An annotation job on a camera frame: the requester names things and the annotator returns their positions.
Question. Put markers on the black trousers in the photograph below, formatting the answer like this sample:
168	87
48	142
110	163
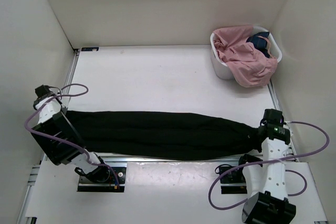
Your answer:
165	135

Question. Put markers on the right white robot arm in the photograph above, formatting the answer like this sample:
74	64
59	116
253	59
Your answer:
267	200

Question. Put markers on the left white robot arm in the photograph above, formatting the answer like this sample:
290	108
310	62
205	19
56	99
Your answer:
62	143

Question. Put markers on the pink trousers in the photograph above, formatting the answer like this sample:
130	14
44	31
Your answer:
248	65

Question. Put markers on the white laundry basket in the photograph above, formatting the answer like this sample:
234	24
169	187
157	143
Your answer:
222	70

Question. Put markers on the navy blue garment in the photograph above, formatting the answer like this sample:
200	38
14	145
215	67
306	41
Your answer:
261	42

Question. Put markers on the dark label sticker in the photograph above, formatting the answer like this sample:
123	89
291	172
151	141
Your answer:
88	49

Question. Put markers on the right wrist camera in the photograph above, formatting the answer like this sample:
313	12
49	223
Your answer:
272	116

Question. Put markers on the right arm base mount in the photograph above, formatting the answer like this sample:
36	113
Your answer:
233	183

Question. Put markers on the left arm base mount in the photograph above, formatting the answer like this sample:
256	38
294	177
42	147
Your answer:
103	181

